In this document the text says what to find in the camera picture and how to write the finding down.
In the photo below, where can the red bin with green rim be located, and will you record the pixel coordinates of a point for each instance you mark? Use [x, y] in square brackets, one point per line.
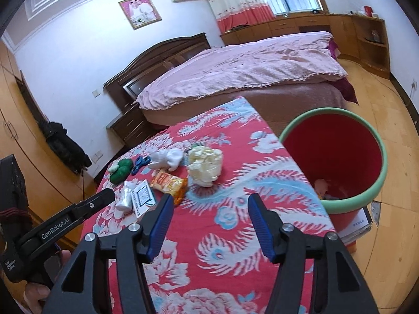
[342, 157]

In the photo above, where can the wooden corner shelf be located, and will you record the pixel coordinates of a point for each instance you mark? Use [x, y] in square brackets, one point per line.
[373, 45]

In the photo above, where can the white sock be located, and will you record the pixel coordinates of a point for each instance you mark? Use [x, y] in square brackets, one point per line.
[168, 159]

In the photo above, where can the bed base brown cover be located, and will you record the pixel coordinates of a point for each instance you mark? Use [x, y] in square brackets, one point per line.
[277, 105]

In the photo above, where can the pink bed quilt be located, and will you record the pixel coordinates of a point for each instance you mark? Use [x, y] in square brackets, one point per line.
[289, 59]

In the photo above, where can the red box on cabinet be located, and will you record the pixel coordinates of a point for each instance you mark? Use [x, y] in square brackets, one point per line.
[368, 11]

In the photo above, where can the cream and red curtain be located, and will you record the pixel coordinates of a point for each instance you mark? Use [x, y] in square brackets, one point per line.
[232, 13]

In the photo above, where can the wall light switch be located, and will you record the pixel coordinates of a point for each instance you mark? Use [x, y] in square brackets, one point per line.
[95, 92]

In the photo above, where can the black hanging jacket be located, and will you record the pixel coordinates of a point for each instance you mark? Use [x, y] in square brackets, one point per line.
[69, 152]

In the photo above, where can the wooden wardrobe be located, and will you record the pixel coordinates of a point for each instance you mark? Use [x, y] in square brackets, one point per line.
[50, 185]

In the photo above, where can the small white bottle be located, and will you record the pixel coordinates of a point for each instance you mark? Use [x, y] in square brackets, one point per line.
[125, 203]

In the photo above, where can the long wooden cabinet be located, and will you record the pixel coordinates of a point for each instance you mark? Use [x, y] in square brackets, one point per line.
[341, 27]

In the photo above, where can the cream paper ball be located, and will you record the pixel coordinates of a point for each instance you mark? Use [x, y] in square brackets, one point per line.
[204, 165]

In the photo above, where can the framed wedding photo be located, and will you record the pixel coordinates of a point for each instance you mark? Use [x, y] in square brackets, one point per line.
[140, 13]

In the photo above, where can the white blue cigarette box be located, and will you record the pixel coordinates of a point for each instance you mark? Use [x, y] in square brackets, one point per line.
[142, 198]

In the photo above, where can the person's left hand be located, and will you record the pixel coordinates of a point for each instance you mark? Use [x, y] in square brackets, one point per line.
[34, 293]

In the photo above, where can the stack of books under bin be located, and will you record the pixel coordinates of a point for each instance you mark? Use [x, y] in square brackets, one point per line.
[357, 227]

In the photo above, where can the green pumpkin toy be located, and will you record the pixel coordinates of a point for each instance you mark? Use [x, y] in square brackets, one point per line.
[119, 171]

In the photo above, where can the red floral tablecloth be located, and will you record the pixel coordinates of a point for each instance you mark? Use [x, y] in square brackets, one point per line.
[211, 260]

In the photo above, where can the dark wooden headboard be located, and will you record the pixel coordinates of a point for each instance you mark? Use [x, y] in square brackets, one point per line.
[124, 87]

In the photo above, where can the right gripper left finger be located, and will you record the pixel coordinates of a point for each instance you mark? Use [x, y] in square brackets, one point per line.
[83, 284]

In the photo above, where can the dark wooden nightstand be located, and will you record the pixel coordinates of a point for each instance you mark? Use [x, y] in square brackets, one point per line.
[132, 127]

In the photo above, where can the orange snack packet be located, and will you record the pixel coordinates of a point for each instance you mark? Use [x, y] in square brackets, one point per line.
[167, 183]

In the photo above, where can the wall power socket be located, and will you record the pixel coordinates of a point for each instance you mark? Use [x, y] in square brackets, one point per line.
[414, 85]

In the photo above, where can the blue fidget spinner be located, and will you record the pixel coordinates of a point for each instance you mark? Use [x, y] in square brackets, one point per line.
[139, 163]

